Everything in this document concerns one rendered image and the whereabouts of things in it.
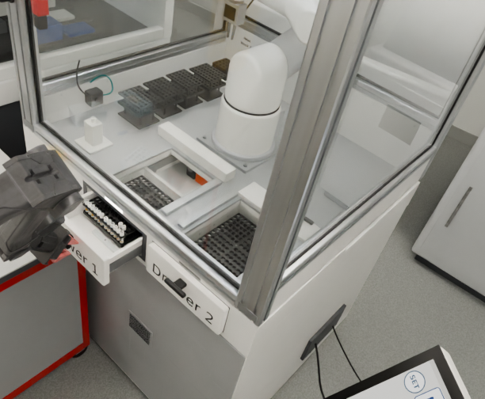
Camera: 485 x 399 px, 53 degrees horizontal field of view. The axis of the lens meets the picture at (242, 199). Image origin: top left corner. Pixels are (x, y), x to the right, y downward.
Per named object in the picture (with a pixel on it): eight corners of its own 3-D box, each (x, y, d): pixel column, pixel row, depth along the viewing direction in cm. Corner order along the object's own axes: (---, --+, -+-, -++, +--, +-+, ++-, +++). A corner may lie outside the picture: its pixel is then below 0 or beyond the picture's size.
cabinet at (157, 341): (208, 475, 178) (249, 362, 125) (47, 299, 220) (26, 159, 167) (345, 324, 239) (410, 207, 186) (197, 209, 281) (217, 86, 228)
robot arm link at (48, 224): (-17, 230, 106) (7, 263, 107) (23, 201, 104) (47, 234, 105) (13, 222, 118) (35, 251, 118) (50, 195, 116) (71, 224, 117)
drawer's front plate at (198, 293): (218, 336, 128) (224, 311, 120) (145, 269, 139) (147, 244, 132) (223, 332, 129) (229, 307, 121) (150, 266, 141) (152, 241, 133)
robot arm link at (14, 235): (20, 153, 75) (62, 210, 76) (52, 138, 79) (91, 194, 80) (-22, 233, 108) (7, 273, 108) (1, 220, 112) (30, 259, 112)
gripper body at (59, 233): (72, 233, 123) (52, 228, 116) (48, 266, 123) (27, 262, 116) (57, 219, 126) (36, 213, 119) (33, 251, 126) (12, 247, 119)
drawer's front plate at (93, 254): (104, 286, 133) (104, 260, 125) (43, 226, 144) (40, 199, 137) (109, 283, 134) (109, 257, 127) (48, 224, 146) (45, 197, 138)
